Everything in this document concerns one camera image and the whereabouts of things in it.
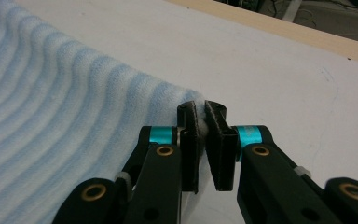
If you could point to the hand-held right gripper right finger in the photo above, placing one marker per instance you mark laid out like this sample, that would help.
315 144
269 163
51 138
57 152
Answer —
222 155

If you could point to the white grid mat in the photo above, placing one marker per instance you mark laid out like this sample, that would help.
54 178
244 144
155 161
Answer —
261 68

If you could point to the blue striped towel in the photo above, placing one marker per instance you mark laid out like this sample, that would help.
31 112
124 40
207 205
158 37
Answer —
59 118

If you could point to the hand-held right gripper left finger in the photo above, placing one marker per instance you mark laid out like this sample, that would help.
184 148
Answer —
189 149

